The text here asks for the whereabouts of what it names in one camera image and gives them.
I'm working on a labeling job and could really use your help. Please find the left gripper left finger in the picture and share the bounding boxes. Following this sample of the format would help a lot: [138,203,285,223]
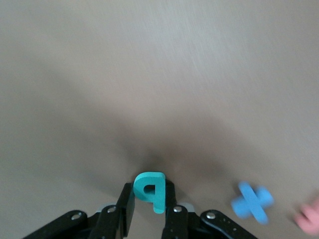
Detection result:
[24,183,137,239]

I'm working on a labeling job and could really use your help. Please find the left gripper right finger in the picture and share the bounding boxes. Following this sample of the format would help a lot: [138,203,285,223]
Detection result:
[160,181,257,239]

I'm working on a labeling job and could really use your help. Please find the teal foam letter b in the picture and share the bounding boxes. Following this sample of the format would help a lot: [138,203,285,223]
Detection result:
[133,171,166,215]

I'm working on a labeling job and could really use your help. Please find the blue foam letter x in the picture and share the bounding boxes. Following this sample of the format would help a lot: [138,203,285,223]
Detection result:
[230,181,275,225]

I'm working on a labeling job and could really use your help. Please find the pink foam letter f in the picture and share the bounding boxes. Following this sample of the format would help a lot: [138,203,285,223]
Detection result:
[294,198,319,235]

